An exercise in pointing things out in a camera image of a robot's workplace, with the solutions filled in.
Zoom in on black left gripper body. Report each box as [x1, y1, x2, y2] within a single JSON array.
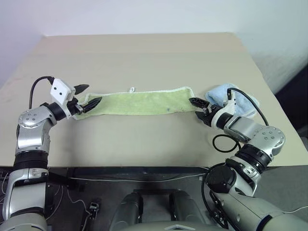
[[66, 97, 85, 117]]

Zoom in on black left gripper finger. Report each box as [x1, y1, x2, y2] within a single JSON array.
[[81, 96, 103, 114], [73, 83, 90, 96]]

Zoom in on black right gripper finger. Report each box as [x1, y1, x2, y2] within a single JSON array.
[[188, 97, 211, 109], [195, 110, 212, 126]]

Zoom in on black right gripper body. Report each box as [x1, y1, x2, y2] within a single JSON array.
[[204, 103, 221, 127]]

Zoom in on green towel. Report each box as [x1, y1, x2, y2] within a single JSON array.
[[72, 86, 196, 121]]

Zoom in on light blue towel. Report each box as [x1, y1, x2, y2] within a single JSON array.
[[205, 83, 261, 119]]

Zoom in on grey rounded robot thigh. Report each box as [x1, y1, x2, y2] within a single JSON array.
[[169, 189, 208, 225], [109, 192, 143, 228]]

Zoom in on small black connector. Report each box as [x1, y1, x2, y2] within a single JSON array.
[[89, 202, 100, 220]]

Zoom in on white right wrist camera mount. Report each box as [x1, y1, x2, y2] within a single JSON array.
[[211, 90, 238, 128]]

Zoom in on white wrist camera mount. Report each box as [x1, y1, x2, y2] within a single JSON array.
[[211, 90, 238, 128], [50, 77, 76, 107]]

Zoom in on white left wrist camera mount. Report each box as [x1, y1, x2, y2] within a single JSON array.
[[50, 77, 76, 107]]

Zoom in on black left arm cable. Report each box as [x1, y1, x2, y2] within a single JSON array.
[[28, 76, 54, 108]]

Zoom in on black table frame bar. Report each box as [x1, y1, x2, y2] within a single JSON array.
[[47, 166, 210, 191]]

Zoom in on thin white wire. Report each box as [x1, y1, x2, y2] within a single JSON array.
[[285, 205, 308, 214], [68, 173, 208, 183], [45, 184, 90, 220]]

